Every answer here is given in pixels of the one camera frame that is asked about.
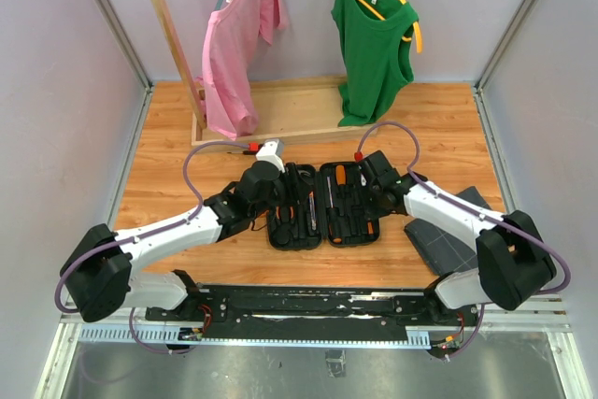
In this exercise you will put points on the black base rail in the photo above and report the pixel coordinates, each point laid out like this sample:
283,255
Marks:
311,314

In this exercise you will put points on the small orange screwdriver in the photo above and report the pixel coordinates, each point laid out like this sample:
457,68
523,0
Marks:
341,180

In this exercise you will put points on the orange handled pliers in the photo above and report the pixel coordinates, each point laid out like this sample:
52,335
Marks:
285,215

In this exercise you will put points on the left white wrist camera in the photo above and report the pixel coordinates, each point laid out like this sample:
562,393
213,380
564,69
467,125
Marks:
270,151

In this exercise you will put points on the grey folded cloth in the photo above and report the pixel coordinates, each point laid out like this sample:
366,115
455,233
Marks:
443,253

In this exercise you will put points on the wooden clothes rack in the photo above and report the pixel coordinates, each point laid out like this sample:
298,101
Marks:
297,110

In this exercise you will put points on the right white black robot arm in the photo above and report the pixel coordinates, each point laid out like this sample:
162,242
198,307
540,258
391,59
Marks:
513,263

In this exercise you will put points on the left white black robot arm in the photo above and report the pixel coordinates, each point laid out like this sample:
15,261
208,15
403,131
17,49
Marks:
106,270

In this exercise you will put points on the pink t-shirt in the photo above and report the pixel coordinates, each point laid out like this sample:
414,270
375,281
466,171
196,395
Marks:
232,35

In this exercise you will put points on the green tank top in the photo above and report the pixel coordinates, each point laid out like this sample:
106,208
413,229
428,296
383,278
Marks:
374,41

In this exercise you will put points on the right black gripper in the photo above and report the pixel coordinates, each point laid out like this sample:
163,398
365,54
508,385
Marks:
377,212

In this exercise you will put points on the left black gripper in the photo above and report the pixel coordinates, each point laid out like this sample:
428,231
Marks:
291,175

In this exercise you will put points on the slim black orange screwdriver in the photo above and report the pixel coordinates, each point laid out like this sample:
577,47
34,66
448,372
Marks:
370,229

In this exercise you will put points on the black plastic tool case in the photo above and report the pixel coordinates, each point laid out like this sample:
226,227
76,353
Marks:
352,217

